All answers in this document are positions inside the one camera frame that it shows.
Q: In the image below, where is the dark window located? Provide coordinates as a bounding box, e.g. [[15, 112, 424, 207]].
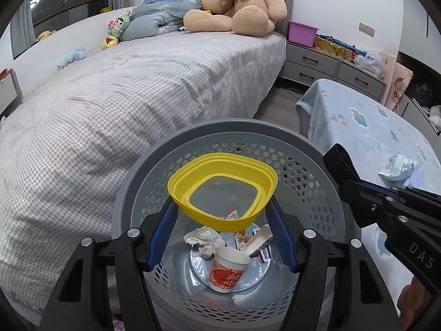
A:
[[10, 0, 111, 59]]

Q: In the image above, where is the blue patterned stick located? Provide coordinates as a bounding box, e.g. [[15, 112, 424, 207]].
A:
[[317, 34, 367, 57]]

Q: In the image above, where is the clear plastic bag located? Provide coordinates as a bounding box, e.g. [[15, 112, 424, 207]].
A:
[[356, 52, 384, 78]]

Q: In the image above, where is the light blue wipes packet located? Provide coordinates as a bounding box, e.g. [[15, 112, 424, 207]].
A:
[[378, 153, 419, 181]]

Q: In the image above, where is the white framed board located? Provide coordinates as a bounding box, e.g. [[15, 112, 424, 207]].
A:
[[0, 68, 23, 118]]

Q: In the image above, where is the light blue quilt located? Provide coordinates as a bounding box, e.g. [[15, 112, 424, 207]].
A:
[[117, 0, 207, 42]]

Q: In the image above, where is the large beige teddy bear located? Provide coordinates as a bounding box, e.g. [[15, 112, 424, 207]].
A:
[[183, 0, 287, 37]]

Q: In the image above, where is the light blue plush toy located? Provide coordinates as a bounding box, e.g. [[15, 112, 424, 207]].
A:
[[58, 46, 87, 70]]

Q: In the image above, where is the purple plastic box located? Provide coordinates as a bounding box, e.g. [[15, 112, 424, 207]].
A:
[[287, 20, 319, 47]]

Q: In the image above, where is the lavender cardboard box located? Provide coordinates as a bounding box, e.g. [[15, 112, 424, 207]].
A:
[[403, 169, 425, 188]]

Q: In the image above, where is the red striped paper cup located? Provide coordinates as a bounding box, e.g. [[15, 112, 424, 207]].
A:
[[208, 246, 251, 293]]

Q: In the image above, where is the gold gift box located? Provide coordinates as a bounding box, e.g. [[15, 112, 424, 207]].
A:
[[314, 36, 355, 60]]

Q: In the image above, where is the person's right hand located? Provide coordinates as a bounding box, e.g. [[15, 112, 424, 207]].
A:
[[397, 276, 435, 326]]

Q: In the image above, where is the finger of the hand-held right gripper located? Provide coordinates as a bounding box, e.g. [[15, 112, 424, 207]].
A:
[[339, 179, 397, 230], [323, 144, 409, 201]]

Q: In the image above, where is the red and cream snack wrapper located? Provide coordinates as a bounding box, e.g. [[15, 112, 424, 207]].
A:
[[224, 209, 254, 250]]

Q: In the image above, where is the torn white milk carton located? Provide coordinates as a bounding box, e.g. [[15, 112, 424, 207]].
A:
[[246, 224, 273, 257]]

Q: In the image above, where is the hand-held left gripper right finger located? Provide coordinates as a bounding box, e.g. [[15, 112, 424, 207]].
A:
[[267, 200, 404, 331]]

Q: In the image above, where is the grey drawer dresser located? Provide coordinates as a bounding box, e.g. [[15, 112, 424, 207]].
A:
[[279, 41, 386, 102]]

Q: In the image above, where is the pink folded play mat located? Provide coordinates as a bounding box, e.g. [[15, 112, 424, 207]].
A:
[[379, 51, 414, 111]]

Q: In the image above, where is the bed with grey checked sheet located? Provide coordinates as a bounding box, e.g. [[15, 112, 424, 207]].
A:
[[0, 29, 287, 321]]

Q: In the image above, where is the plush doll with green hat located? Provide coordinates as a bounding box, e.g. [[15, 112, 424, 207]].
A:
[[107, 10, 136, 40]]

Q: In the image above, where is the grey perforated plastic basket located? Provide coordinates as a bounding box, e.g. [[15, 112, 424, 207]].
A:
[[111, 118, 362, 331]]

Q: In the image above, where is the yellow plastic bowl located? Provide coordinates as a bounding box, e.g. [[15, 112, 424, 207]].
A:
[[167, 153, 278, 233]]

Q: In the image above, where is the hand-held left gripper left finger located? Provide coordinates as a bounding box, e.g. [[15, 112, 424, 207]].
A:
[[38, 200, 178, 331]]

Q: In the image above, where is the white tissue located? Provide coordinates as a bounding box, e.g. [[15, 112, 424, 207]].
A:
[[183, 227, 225, 261]]

